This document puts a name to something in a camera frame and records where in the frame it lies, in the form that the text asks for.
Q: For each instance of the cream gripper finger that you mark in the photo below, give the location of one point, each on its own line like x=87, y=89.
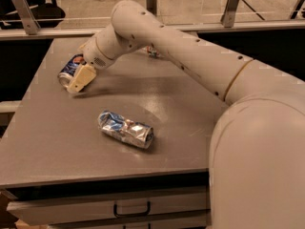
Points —
x=84, y=75

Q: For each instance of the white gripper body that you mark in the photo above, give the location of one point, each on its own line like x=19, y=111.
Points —
x=92, y=54

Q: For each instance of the blue pepsi can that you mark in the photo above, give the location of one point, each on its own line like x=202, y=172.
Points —
x=67, y=73

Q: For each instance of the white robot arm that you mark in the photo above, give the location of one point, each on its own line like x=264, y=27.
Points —
x=257, y=151

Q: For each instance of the crushed silver blue can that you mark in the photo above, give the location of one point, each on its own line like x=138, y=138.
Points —
x=125, y=130

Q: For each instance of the clear plastic water bottle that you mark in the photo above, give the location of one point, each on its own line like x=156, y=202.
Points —
x=152, y=52

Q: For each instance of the black office chair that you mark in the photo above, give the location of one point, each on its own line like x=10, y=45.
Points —
x=47, y=13

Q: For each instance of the grey upper drawer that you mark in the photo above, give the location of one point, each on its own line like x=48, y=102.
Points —
x=87, y=208

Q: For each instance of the grey drawer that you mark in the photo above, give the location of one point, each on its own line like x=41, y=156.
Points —
x=87, y=208
x=182, y=220

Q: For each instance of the grey lower drawer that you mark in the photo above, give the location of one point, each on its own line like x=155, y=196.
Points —
x=182, y=220

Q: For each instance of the left metal railing bracket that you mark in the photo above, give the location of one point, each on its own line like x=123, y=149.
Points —
x=29, y=23

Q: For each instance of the metal railing bracket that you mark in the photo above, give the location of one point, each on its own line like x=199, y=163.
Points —
x=151, y=6
x=228, y=17
x=29, y=23

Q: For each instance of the middle metal railing bracket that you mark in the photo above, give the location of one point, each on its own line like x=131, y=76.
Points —
x=151, y=6

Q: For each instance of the black drawer handle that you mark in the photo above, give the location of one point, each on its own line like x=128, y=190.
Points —
x=131, y=211

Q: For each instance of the right metal railing bracket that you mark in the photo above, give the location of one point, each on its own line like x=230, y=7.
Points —
x=228, y=17

